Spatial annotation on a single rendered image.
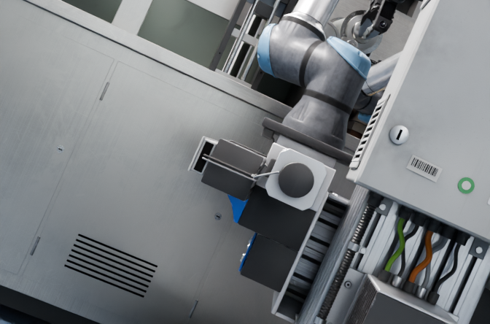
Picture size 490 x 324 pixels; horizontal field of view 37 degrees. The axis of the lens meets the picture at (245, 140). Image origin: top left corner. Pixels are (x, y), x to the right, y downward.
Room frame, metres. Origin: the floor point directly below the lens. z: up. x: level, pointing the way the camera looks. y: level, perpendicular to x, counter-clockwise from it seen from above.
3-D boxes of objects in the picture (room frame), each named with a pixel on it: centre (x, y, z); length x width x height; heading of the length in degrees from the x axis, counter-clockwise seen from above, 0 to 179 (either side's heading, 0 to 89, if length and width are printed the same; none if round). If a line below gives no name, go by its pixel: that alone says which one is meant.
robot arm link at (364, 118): (2.18, -0.31, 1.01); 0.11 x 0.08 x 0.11; 131
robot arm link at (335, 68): (1.67, -0.13, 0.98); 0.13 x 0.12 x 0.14; 63
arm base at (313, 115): (1.66, -0.14, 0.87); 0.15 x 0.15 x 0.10
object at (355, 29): (2.44, -0.21, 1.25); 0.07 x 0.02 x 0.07; 100
